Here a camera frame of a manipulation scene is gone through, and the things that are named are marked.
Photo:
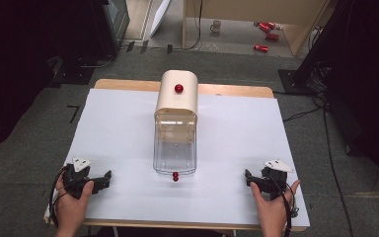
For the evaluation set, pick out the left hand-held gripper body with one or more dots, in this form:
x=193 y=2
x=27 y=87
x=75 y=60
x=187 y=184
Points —
x=74 y=179

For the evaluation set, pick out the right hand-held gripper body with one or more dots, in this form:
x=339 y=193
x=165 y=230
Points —
x=274 y=179

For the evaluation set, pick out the clear drawer with red knob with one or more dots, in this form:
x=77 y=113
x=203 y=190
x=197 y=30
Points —
x=175 y=148

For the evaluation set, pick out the cream case with red knob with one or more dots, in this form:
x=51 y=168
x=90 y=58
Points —
x=177 y=95

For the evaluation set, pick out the person's left hand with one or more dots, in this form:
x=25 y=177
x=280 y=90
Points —
x=70 y=207

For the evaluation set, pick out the person's right hand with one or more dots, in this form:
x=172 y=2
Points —
x=271 y=214

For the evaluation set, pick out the white table cover sheet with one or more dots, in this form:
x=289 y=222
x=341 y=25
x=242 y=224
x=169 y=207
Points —
x=118 y=148

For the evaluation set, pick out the wooden table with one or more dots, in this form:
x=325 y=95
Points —
x=131 y=85

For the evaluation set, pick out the red can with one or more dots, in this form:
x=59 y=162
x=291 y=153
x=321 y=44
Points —
x=260 y=48
x=272 y=37
x=265 y=26

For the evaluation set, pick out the black stand with base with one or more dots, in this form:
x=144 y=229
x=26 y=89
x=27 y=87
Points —
x=312 y=56

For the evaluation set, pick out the grey mug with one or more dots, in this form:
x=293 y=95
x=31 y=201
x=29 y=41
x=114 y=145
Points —
x=215 y=26

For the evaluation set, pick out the white board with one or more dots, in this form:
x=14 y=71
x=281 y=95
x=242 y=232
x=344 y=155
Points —
x=160 y=13

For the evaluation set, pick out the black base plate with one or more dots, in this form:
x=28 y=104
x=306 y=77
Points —
x=74 y=75

